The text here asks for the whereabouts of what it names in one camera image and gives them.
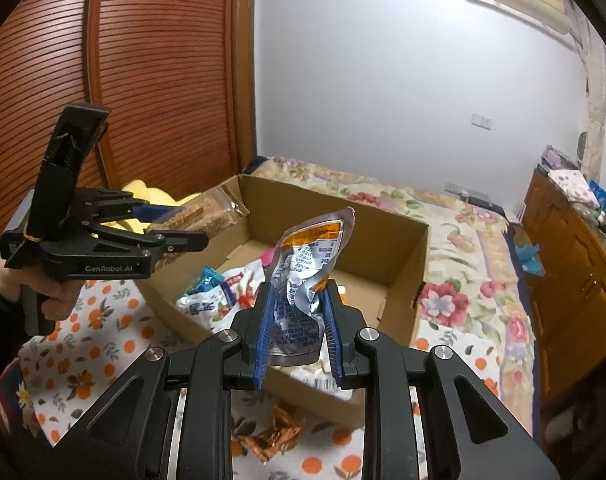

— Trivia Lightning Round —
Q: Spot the blue crumpled bag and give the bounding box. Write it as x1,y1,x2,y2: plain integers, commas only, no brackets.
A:
514,242,545,276

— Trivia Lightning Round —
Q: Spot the wooden cabinet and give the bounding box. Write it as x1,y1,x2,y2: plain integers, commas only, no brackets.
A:
520,167,606,411

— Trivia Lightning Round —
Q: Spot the beige patterned curtain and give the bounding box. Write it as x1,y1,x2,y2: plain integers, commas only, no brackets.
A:
578,10,606,171

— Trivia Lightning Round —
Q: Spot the blue and white small packet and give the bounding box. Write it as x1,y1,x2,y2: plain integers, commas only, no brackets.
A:
177,290,234,333

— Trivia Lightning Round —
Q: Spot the blue foil candy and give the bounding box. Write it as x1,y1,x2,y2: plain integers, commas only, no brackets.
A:
185,266,225,297

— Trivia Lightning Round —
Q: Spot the pink floral folded cloth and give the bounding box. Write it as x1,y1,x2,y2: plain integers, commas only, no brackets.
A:
548,169,593,204

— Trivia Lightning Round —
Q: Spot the brown cardboard box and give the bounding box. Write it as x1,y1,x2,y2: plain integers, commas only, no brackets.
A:
133,174,430,428

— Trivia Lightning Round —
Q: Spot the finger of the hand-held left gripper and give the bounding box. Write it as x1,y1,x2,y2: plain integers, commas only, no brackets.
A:
82,187,178,225
89,222,210,263

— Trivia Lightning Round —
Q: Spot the silver snack pouch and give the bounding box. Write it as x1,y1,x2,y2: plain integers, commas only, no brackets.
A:
267,206,356,367

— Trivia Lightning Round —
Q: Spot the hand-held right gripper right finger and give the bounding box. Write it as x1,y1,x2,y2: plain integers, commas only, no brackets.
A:
322,282,559,480

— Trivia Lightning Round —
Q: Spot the clear brown cake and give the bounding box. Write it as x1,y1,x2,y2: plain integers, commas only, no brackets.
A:
150,184,250,261

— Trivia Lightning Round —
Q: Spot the orange fruit print blanket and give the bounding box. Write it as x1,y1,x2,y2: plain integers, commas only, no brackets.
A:
18,275,504,480

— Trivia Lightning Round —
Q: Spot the purple packet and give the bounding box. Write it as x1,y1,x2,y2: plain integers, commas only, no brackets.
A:
540,145,581,171

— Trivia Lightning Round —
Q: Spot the floral bedsheet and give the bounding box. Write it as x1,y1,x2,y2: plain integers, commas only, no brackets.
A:
248,156,539,441

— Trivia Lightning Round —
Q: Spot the brown slatted wardrobe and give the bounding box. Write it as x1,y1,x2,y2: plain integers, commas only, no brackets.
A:
0,0,259,246

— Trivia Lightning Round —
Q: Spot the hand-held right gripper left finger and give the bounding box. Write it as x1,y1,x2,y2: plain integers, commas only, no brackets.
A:
48,282,280,480

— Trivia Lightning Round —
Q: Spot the person's left hand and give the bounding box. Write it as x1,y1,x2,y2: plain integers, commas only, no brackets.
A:
0,252,86,321

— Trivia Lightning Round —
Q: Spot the orange brown crinkled wrapper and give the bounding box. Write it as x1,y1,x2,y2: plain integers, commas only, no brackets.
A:
243,402,304,463

